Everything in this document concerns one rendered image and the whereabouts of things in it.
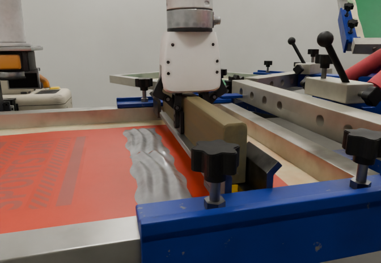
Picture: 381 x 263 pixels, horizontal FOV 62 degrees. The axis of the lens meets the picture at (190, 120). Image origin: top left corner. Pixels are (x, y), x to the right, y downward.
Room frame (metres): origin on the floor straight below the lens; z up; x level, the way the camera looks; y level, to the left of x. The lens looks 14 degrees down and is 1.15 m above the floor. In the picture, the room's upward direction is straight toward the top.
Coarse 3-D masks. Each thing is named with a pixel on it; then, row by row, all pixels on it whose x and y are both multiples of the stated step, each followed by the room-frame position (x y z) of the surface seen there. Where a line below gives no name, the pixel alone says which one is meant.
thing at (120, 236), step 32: (0, 128) 0.69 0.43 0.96; (256, 128) 0.61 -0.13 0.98; (288, 160) 0.49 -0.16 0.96; (320, 160) 0.42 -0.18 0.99; (352, 160) 0.41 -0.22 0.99; (96, 224) 0.25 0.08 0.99; (128, 224) 0.25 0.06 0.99; (0, 256) 0.21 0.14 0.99; (32, 256) 0.21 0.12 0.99; (64, 256) 0.21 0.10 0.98; (96, 256) 0.22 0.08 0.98; (128, 256) 0.23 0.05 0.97
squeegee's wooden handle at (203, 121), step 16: (192, 96) 0.52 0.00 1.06; (192, 112) 0.47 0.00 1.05; (208, 112) 0.40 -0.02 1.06; (224, 112) 0.40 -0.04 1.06; (192, 128) 0.47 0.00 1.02; (208, 128) 0.39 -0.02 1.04; (224, 128) 0.34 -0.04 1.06; (240, 128) 0.34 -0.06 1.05; (240, 144) 0.34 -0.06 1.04; (240, 160) 0.34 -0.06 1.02; (240, 176) 0.34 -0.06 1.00
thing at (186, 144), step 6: (162, 114) 0.67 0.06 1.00; (168, 120) 0.62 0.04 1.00; (168, 126) 0.59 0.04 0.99; (174, 132) 0.54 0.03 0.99; (180, 138) 0.49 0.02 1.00; (186, 138) 0.49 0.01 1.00; (180, 144) 0.49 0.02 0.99; (186, 144) 0.46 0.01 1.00; (192, 144) 0.46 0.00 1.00; (186, 150) 0.45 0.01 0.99
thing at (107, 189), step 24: (96, 168) 0.46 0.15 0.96; (120, 168) 0.46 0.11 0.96; (96, 192) 0.38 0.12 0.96; (120, 192) 0.38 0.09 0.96; (192, 192) 0.38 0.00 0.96; (0, 216) 0.32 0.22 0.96; (24, 216) 0.32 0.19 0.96; (48, 216) 0.32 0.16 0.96; (72, 216) 0.32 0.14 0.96; (96, 216) 0.32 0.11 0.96; (120, 216) 0.32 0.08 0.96
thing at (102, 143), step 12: (48, 132) 0.67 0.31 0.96; (60, 132) 0.67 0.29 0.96; (72, 132) 0.67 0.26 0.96; (84, 132) 0.67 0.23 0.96; (96, 132) 0.67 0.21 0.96; (108, 132) 0.67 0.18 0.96; (120, 132) 0.67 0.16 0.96; (156, 132) 0.67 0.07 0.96; (168, 132) 0.67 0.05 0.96; (96, 144) 0.59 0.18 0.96; (108, 144) 0.59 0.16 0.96; (120, 144) 0.59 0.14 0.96; (168, 144) 0.59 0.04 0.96; (96, 156) 0.52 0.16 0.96; (108, 156) 0.52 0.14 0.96; (120, 156) 0.52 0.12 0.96
